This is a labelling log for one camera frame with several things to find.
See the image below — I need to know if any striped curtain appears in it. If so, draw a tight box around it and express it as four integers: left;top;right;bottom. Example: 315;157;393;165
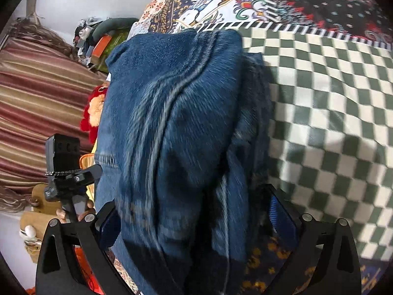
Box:
0;18;108;212

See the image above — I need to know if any wooden furniture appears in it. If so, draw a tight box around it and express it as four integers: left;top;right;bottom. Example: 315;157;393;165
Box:
20;184;66;263

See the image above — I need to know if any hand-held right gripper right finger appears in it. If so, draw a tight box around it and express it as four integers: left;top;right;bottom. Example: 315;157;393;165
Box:
264;184;362;295

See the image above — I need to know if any orange cloth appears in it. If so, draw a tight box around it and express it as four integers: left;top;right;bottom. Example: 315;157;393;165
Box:
26;245;106;295

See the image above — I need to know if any orange box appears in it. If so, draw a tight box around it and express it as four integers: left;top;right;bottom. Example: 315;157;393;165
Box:
91;35;113;66

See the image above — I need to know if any person's left hand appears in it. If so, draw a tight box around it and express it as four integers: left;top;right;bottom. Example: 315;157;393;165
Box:
56;199;96;224

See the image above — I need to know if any white round object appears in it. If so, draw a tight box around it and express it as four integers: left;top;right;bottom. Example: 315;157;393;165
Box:
20;225;36;240

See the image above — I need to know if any red plush toy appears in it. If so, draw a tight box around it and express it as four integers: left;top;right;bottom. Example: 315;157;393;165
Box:
80;85;109;146

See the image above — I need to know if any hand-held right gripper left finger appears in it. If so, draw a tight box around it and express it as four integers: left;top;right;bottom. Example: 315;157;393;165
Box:
35;201;145;295

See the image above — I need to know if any dark green cloth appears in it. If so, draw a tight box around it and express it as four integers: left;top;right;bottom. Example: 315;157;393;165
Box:
92;17;139;41

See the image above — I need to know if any patchwork printed blanket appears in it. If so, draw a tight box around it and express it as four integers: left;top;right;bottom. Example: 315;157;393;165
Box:
113;0;393;295

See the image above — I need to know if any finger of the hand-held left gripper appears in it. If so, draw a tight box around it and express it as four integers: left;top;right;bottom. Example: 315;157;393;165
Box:
77;164;102;188

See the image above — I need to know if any blue denim jacket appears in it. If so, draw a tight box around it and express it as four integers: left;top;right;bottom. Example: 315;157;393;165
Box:
94;29;274;295

